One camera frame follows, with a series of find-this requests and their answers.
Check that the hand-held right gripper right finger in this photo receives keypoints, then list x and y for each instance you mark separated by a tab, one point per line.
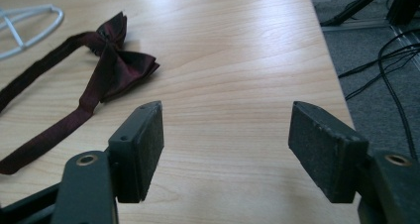
330	151

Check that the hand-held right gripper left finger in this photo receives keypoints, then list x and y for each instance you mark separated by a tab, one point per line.
138	151

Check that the dark red bow tie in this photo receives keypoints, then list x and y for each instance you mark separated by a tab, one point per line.
110	68

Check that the black stand leg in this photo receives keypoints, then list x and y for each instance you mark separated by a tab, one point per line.
355	7

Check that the black stand base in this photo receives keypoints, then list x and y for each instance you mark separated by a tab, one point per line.
404	4

